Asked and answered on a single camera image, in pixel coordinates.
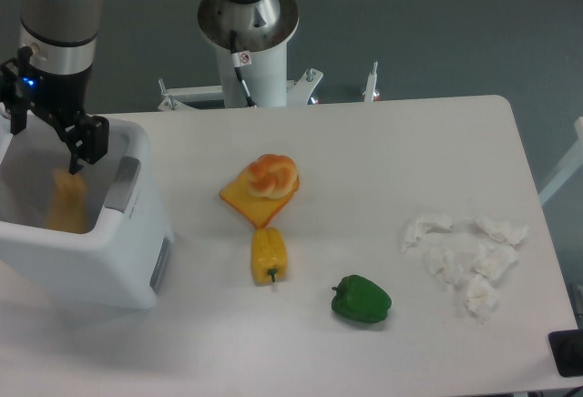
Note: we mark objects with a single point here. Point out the pale yellow square bread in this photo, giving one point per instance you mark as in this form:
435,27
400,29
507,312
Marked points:
67,210

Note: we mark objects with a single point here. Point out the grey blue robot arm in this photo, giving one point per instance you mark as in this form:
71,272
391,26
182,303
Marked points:
63,33

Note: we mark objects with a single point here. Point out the crumpled white tissue middle right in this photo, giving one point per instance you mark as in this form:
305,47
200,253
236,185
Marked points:
493,260

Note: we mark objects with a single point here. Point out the round swirl bread bun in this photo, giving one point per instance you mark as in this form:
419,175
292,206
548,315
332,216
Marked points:
271,176

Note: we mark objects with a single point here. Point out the crumpled white tissue top left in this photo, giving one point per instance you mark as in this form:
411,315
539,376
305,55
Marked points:
416,228

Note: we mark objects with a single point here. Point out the crumpled white tissue bottom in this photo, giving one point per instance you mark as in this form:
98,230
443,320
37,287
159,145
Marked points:
477,298

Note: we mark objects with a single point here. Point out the white trash can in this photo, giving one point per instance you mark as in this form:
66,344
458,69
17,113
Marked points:
120,260

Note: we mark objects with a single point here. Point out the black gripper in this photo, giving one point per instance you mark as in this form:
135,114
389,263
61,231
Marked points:
59,101

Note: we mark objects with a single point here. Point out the white frame at right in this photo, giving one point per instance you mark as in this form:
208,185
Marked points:
565,168

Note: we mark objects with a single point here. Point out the yellow bell pepper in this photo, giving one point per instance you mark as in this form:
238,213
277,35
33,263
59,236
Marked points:
269,257

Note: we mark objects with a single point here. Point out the green bell pepper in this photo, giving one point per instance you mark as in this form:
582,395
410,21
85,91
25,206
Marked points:
359,299

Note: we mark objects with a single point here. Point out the black device at edge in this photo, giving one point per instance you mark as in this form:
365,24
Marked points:
566,347

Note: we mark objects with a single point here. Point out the crumpled white tissue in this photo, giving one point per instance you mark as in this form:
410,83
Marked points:
416,228
493,260
477,298
503,231
443,261

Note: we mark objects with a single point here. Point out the orange toast slice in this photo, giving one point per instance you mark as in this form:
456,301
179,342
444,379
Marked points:
259,211

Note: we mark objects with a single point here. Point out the crumpled white tissue top right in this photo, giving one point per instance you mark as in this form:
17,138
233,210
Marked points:
503,231

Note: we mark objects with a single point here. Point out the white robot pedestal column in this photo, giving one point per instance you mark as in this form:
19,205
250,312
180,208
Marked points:
265,75

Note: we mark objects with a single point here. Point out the crumpled white tissue middle left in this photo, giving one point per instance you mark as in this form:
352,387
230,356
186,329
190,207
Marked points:
443,261

